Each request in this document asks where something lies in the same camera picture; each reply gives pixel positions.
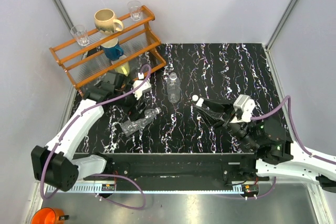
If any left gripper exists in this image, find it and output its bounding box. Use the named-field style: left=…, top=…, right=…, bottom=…
left=114, top=80, right=148, bottom=121

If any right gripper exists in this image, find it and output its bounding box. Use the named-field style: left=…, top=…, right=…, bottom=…
left=192, top=97, right=258, bottom=151

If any clear plastic bottle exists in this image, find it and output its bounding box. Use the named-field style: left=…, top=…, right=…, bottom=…
left=166, top=72, right=181, bottom=103
left=120, top=108, right=158, bottom=136

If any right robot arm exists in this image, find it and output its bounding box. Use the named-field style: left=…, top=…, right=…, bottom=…
left=192, top=94, right=335, bottom=193

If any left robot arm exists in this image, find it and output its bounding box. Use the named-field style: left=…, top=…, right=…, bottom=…
left=31, top=73, right=149, bottom=191

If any yellow ceramic mug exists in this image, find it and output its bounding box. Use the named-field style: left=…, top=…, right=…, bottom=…
left=111, top=55, right=130, bottom=76

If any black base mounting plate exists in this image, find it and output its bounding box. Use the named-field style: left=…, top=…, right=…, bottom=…
left=84, top=153, right=257, bottom=184

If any blue ceramic mug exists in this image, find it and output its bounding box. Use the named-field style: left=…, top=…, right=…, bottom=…
left=101, top=38, right=124, bottom=61

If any beige ceramic mug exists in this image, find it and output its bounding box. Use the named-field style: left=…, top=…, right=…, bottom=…
left=94, top=9, right=124, bottom=35

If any clear drinking glass left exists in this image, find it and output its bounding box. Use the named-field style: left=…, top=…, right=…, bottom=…
left=70, top=25, right=90, bottom=47

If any clear drinking glass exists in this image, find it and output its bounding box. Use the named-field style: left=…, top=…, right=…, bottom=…
left=127, top=1, right=142, bottom=22
left=70, top=25, right=90, bottom=47

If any orange wooden shelf rack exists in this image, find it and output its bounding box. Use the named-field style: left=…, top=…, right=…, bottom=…
left=49, top=5, right=166, bottom=95

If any clear drinking glass right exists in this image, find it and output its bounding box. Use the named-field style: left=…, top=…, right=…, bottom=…
left=127, top=1, right=142, bottom=22

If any orange cup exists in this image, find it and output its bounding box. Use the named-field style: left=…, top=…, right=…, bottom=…
left=30, top=207, right=69, bottom=224

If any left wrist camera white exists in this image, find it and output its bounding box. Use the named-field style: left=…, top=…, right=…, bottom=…
left=132, top=73, right=152, bottom=100

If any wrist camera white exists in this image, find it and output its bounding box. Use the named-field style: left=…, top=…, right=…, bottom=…
left=132, top=73, right=152, bottom=100
left=231, top=94, right=256, bottom=123

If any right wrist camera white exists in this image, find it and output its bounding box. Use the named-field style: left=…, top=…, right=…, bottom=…
left=231, top=94, right=256, bottom=123

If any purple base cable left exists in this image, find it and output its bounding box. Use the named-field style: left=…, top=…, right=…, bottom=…
left=96, top=174, right=146, bottom=210

